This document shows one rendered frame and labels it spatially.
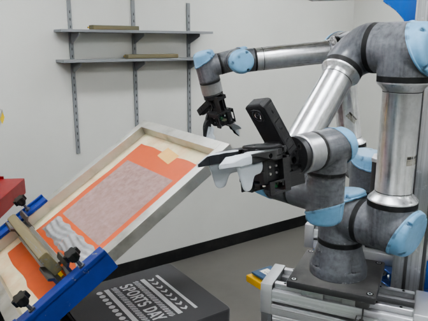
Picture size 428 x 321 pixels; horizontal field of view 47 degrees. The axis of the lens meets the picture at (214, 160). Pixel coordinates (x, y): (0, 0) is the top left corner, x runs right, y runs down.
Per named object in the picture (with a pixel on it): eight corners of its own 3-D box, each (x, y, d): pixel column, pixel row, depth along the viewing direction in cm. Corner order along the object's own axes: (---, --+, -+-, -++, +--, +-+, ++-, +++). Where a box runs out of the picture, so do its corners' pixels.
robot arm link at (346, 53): (335, 13, 120) (237, 178, 107) (376, 11, 112) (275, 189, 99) (353, 46, 127) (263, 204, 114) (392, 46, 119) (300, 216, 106)
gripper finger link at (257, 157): (260, 164, 75) (288, 155, 82) (259, 154, 75) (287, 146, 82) (235, 164, 78) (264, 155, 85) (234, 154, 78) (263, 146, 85)
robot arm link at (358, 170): (356, 193, 167) (358, 155, 164) (341, 182, 180) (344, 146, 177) (389, 192, 169) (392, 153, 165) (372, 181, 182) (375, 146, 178)
